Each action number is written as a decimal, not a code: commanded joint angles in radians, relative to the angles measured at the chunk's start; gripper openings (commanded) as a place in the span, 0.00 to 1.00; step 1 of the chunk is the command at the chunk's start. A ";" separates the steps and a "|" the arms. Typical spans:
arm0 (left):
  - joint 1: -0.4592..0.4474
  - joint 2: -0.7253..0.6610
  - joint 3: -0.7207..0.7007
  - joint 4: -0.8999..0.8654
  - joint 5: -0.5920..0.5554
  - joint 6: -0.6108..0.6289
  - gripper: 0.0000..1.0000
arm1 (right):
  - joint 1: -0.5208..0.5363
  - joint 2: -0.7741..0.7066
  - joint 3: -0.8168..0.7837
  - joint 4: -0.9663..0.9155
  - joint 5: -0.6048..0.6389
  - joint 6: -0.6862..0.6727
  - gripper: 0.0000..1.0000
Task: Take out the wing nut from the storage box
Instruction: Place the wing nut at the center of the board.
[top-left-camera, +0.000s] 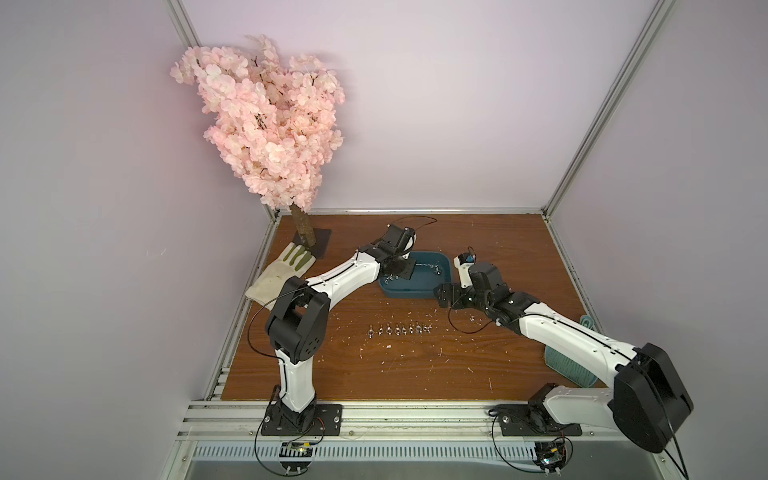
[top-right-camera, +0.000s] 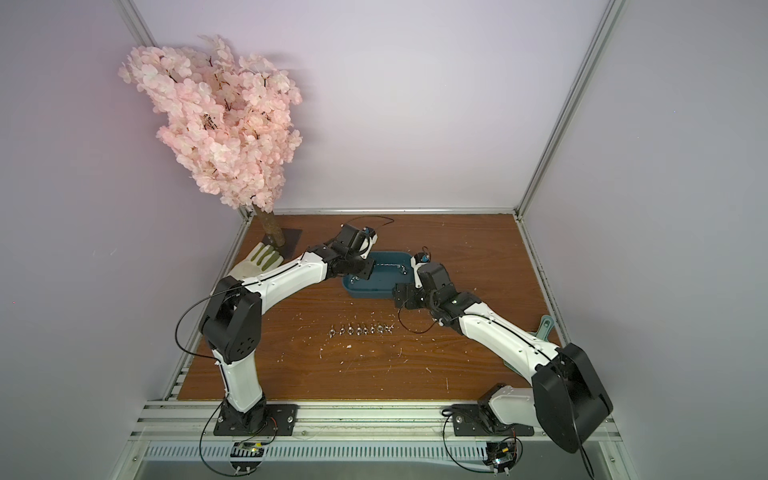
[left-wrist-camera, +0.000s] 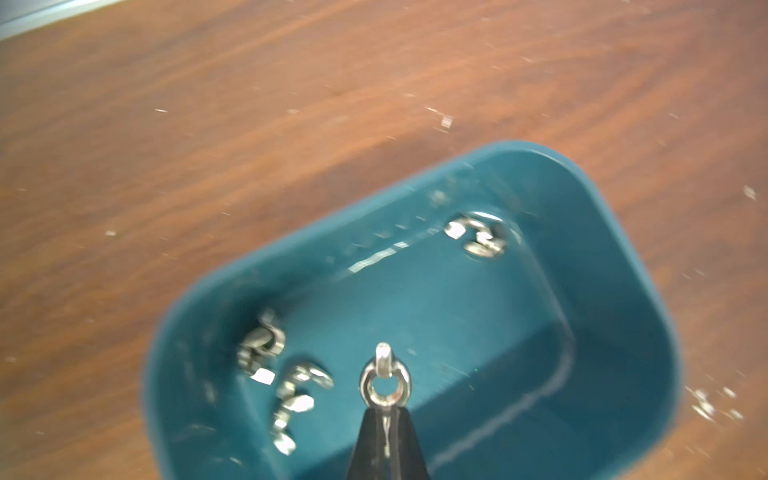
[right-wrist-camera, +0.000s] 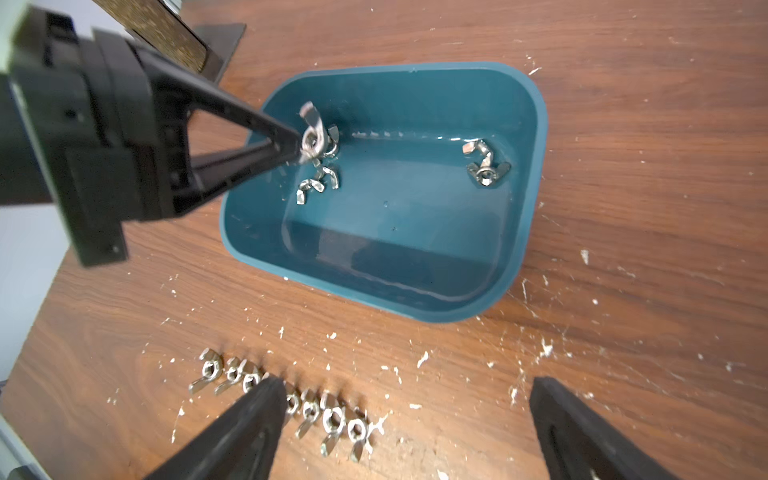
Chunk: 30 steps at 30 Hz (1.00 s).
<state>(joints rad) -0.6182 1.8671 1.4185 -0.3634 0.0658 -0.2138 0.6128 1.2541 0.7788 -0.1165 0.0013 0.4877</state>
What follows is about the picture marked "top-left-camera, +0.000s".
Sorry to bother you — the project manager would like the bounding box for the right small circuit board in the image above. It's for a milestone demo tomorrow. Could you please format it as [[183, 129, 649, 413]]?
[[533, 439, 568, 476]]

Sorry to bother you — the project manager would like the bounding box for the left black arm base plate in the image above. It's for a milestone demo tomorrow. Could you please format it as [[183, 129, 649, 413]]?
[[259, 402, 343, 437]]

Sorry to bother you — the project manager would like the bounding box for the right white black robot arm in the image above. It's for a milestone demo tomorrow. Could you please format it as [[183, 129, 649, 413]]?
[[434, 262, 693, 453]]

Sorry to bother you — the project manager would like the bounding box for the small circuit board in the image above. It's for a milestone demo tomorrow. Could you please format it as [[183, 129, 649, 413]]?
[[533, 439, 568, 476], [278, 442, 315, 477]]

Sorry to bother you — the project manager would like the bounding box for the pile of silver wing nuts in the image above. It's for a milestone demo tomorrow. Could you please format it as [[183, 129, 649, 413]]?
[[416, 263, 442, 276]]

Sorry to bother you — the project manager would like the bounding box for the left small circuit board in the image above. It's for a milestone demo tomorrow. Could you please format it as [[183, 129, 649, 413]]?
[[278, 442, 315, 477]]

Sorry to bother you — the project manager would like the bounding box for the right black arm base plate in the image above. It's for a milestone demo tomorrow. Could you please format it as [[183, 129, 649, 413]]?
[[489, 404, 583, 437]]

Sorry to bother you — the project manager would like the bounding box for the teal plastic storage box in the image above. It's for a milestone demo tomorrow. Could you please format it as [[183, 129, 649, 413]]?
[[378, 251, 452, 300]]

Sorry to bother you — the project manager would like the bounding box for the pink artificial blossom tree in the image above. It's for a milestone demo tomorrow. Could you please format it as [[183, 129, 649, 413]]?
[[170, 36, 345, 247]]

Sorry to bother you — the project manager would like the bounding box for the white green work glove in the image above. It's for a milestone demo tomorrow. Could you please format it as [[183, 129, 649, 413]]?
[[245, 242, 316, 309]]

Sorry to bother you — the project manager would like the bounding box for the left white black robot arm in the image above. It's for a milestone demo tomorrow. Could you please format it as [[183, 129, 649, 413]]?
[[265, 224, 416, 431]]

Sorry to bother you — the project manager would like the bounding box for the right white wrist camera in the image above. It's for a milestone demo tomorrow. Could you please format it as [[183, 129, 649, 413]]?
[[453, 251, 476, 288]]

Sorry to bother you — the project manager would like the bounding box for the aluminium front rail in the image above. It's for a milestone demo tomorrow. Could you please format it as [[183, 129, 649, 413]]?
[[176, 400, 670, 444]]

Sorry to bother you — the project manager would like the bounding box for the teal plastic dustpan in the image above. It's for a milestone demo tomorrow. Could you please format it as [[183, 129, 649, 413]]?
[[544, 346, 598, 388]]

